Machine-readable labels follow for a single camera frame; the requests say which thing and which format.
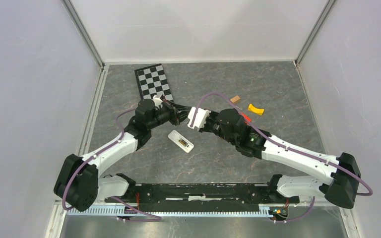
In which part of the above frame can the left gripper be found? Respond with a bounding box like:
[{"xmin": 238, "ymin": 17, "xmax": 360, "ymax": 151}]
[{"xmin": 147, "ymin": 99, "xmax": 193, "ymax": 130}]

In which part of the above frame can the white remote control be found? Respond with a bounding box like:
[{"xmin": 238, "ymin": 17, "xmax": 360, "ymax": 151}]
[{"xmin": 168, "ymin": 130, "xmax": 194, "ymax": 153}]

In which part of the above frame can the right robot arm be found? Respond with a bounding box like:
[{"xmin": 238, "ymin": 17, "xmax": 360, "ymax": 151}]
[{"xmin": 188, "ymin": 109, "xmax": 361, "ymax": 209}]

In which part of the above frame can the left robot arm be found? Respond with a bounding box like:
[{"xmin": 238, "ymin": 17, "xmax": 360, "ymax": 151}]
[{"xmin": 54, "ymin": 97, "xmax": 193, "ymax": 211}]

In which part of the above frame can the brown wooden block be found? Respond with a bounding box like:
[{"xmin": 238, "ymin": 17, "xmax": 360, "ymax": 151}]
[{"xmin": 230, "ymin": 95, "xmax": 241, "ymax": 104}]

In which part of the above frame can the red rectangular block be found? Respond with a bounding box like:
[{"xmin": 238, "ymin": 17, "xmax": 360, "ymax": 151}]
[{"xmin": 241, "ymin": 113, "xmax": 252, "ymax": 122}]

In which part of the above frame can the yellow arch block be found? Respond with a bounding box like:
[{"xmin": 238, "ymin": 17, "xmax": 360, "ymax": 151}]
[{"xmin": 248, "ymin": 104, "xmax": 264, "ymax": 116}]

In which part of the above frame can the checkered chess board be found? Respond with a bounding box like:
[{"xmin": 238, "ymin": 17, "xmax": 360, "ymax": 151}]
[{"xmin": 134, "ymin": 63, "xmax": 174, "ymax": 102}]

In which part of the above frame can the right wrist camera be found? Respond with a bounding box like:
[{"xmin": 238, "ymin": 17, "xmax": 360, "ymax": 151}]
[{"xmin": 187, "ymin": 107, "xmax": 211, "ymax": 129}]

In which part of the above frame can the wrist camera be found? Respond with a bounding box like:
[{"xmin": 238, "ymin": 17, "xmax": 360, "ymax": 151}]
[
  {"xmin": 187, "ymin": 107, "xmax": 211, "ymax": 129},
  {"xmin": 152, "ymin": 94, "xmax": 165, "ymax": 108}
]

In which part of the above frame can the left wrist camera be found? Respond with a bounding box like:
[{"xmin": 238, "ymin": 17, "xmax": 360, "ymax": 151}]
[{"xmin": 152, "ymin": 94, "xmax": 165, "ymax": 108}]

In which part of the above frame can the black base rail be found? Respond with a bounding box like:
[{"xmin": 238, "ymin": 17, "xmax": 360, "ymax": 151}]
[{"xmin": 120, "ymin": 183, "xmax": 300, "ymax": 212}]

